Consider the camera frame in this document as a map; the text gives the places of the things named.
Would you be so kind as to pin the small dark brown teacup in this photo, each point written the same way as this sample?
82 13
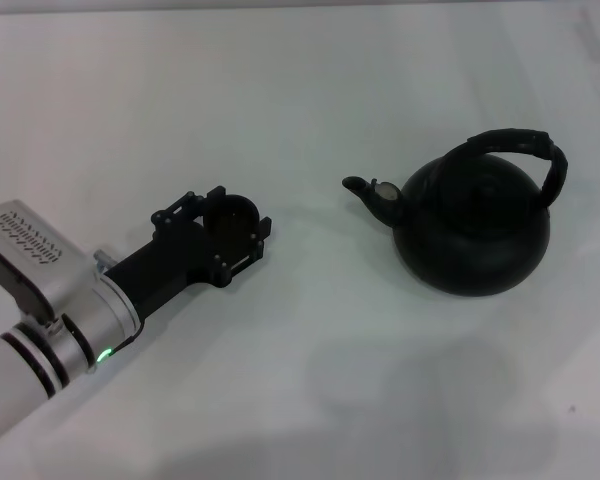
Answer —
230 220

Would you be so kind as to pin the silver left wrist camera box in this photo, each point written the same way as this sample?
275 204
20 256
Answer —
35 250

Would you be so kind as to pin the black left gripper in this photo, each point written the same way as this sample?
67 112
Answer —
165 270

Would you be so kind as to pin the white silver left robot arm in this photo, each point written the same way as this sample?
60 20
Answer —
25 370

